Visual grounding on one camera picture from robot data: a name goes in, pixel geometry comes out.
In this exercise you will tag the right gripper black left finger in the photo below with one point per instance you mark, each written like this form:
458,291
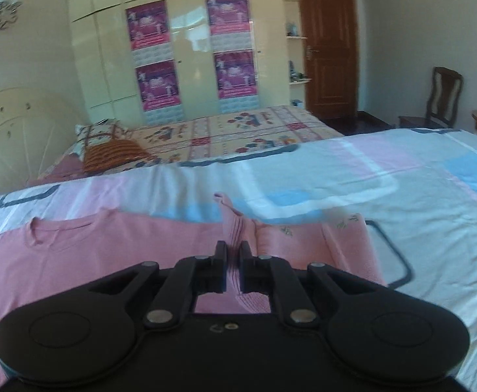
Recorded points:
180,286

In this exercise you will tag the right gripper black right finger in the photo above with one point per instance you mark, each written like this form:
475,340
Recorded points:
275,278

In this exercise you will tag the pink knit sweater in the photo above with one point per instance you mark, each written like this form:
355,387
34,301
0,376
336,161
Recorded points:
43,257

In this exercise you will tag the cartoon print yellow bedsheet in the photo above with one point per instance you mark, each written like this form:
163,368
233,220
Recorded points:
229,134

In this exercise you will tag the orange knitted cushion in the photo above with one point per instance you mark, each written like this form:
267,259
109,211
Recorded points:
109,155

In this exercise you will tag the patterned white pillow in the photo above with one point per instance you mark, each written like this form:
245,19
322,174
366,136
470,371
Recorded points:
97,133

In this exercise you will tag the pastel patchwork bed quilt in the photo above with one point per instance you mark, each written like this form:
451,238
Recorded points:
418,188

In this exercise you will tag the lower left purple poster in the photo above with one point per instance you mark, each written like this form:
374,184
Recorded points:
158,85

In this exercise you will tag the purple poster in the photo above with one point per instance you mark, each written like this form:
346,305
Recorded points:
148,25
158,85
235,74
228,16

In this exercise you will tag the lower right purple poster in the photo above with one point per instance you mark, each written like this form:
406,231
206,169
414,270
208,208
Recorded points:
235,74

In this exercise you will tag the cream round headboard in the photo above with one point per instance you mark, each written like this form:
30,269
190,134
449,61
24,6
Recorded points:
36,128

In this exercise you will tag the brown wooden door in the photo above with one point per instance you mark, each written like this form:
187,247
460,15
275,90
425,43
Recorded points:
331,57

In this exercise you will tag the cream glossy wardrobe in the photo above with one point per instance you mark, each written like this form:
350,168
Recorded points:
106,64

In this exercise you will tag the cream corner shelf unit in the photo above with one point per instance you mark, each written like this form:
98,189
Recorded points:
296,43

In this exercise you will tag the upper left purple poster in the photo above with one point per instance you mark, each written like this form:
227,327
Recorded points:
148,25

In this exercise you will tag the dark wooden chair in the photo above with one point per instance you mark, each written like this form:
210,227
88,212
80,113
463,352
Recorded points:
442,105

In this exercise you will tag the upper right purple poster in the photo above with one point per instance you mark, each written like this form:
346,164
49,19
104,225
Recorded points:
228,16

